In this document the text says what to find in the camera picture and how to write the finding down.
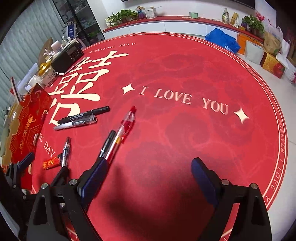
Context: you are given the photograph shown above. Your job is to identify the red printed lighter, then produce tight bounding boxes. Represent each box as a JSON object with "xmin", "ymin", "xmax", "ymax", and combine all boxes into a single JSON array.
[{"xmin": 42, "ymin": 154, "xmax": 61, "ymax": 170}]

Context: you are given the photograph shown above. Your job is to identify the clear black gel pen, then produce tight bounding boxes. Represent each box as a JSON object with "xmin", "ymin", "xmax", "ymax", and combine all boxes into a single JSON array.
[{"xmin": 61, "ymin": 137, "xmax": 71, "ymax": 167}]

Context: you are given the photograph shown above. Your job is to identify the dark clear mechanical pen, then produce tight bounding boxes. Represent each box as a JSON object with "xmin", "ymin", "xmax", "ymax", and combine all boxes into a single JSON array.
[{"xmin": 98, "ymin": 130, "xmax": 116, "ymax": 158}]

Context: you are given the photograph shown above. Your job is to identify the silver grey marker pen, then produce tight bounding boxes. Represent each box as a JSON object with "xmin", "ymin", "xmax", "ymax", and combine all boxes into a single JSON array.
[{"xmin": 54, "ymin": 115, "xmax": 97, "ymax": 131}]

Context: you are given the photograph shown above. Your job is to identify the black marker pen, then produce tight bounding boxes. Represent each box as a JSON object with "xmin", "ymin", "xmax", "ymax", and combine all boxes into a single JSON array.
[{"xmin": 57, "ymin": 106, "xmax": 110, "ymax": 125}]

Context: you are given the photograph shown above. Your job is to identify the red cap gel pen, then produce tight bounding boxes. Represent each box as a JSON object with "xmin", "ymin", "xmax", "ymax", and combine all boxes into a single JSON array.
[{"xmin": 105, "ymin": 106, "xmax": 136, "ymax": 164}]

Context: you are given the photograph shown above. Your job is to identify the red cardboard tray box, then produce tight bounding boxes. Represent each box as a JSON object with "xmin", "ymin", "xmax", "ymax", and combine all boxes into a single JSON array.
[{"xmin": 0, "ymin": 83, "xmax": 54, "ymax": 190}]

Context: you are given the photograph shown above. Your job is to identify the smartphone on stand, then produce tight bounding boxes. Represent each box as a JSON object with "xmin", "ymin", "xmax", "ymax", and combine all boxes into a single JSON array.
[{"xmin": 10, "ymin": 77, "xmax": 21, "ymax": 104}]

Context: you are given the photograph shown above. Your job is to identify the gold lid glass jar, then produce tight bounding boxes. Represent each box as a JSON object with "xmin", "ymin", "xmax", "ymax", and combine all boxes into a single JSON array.
[{"xmin": 38, "ymin": 62, "xmax": 57, "ymax": 86}]

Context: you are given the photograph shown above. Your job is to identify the round red wedding mat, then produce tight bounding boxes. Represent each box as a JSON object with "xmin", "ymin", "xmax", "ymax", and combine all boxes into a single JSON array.
[{"xmin": 32, "ymin": 33, "xmax": 288, "ymax": 240}]

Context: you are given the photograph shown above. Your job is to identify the black portable radio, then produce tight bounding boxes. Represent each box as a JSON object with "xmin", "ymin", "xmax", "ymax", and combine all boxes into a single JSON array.
[{"xmin": 51, "ymin": 44, "xmax": 84, "ymax": 74}]

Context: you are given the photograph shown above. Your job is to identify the red fruit gift box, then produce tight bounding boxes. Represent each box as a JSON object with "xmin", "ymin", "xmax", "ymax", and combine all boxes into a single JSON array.
[{"xmin": 260, "ymin": 52, "xmax": 285, "ymax": 78}]

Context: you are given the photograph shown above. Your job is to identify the green potted plants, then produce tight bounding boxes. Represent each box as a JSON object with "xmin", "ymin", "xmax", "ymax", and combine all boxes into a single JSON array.
[{"xmin": 106, "ymin": 9, "xmax": 138, "ymax": 26}]

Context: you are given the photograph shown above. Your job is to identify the blue plastic bag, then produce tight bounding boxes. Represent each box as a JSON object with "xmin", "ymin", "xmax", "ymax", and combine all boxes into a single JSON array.
[{"xmin": 205, "ymin": 28, "xmax": 241, "ymax": 53}]

